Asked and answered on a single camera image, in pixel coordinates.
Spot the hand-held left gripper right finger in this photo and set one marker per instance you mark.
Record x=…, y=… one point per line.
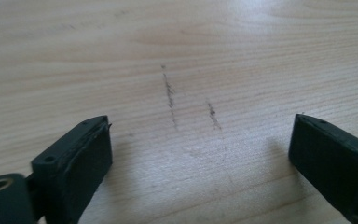
x=332, y=161

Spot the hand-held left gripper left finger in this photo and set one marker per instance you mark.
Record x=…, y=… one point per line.
x=71, y=168

